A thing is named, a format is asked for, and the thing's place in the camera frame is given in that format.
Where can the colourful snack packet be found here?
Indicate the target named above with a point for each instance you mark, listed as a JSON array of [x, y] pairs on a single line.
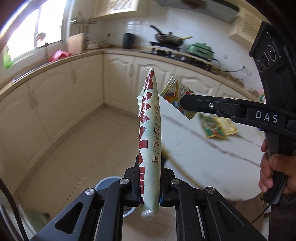
[[173, 92]]

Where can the person's right hand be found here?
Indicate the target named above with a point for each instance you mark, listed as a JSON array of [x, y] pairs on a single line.
[[280, 163]]

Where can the stacked white dishes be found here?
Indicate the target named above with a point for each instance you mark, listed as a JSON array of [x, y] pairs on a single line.
[[93, 44]]

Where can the hanging utensil rail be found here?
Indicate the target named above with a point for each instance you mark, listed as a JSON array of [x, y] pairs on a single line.
[[81, 25]]

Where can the red plastic basin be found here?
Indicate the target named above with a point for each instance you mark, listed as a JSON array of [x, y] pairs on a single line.
[[59, 55]]

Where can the black gas stove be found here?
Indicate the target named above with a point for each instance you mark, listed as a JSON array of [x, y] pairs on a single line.
[[179, 56]]

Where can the lower cream base cabinets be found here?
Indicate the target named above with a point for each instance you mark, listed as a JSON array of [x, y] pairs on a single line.
[[45, 104]]

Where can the green electric cooking pot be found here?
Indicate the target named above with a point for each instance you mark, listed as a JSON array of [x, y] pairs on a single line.
[[201, 50]]

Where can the black range hood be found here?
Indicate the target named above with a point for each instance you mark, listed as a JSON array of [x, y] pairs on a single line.
[[221, 10]]

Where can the chrome kitchen faucet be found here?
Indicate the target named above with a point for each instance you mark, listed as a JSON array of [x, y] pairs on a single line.
[[40, 37]]

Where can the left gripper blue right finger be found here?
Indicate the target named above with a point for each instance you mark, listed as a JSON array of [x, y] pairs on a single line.
[[168, 193]]

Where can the kitchen window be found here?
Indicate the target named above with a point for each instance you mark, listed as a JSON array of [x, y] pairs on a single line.
[[49, 18]]

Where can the green dish soap bottle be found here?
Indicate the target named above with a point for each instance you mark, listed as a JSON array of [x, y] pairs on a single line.
[[7, 58]]

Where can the blue plastic trash bucket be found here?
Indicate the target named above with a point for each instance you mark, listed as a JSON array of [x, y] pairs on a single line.
[[112, 186]]

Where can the round white marble table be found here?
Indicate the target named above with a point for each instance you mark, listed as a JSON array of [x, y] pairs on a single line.
[[230, 165]]

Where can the green seaweed packet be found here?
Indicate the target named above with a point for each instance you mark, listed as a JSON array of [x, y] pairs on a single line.
[[211, 127]]

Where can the black wok with lid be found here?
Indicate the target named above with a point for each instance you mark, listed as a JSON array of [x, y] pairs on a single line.
[[169, 38]]

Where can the wooden cutting board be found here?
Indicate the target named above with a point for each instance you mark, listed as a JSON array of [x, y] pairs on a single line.
[[75, 44]]

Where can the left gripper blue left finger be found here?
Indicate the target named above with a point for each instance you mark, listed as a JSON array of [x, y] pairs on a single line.
[[133, 192]]

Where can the black electric kettle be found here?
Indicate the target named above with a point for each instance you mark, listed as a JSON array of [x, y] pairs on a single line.
[[128, 40]]

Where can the white red noodle bag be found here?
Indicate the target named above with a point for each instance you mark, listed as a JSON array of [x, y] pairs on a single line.
[[149, 147]]

